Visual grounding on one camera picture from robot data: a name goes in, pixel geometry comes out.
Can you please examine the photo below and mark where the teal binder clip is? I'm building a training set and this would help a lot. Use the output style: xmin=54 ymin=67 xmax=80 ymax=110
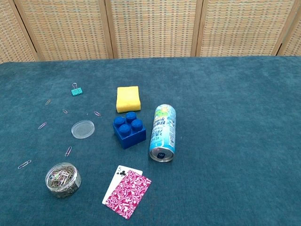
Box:
xmin=71 ymin=82 xmax=84 ymax=97

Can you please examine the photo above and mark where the clear round plastic lid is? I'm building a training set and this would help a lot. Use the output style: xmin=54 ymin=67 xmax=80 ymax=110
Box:
xmin=71 ymin=120 xmax=95 ymax=139

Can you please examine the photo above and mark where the woven wood-framed screen panel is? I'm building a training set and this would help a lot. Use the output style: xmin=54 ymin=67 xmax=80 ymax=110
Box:
xmin=104 ymin=0 xmax=203 ymax=59
xmin=0 ymin=0 xmax=40 ymax=64
xmin=14 ymin=0 xmax=114 ymax=61
xmin=196 ymin=0 xmax=300 ymax=57
xmin=278 ymin=0 xmax=301 ymax=57

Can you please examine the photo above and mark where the yellow sponge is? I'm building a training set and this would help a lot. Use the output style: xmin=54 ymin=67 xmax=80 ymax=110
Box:
xmin=116 ymin=86 xmax=143 ymax=113

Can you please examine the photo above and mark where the blue building block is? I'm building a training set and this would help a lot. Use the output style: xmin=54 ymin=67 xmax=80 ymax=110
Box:
xmin=112 ymin=111 xmax=147 ymax=150

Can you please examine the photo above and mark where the clear jar of paperclips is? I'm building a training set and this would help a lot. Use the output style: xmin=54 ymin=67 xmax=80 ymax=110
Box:
xmin=45 ymin=162 xmax=82 ymax=199

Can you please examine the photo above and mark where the light blue drink can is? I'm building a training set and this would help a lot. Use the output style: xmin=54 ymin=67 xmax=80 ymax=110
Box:
xmin=149 ymin=103 xmax=177 ymax=163

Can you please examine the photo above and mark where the five of clubs card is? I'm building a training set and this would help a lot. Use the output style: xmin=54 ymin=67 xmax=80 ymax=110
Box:
xmin=102 ymin=164 xmax=143 ymax=205

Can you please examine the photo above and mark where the pink patterned playing card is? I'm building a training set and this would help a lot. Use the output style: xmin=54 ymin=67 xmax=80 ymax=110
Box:
xmin=105 ymin=169 xmax=152 ymax=220

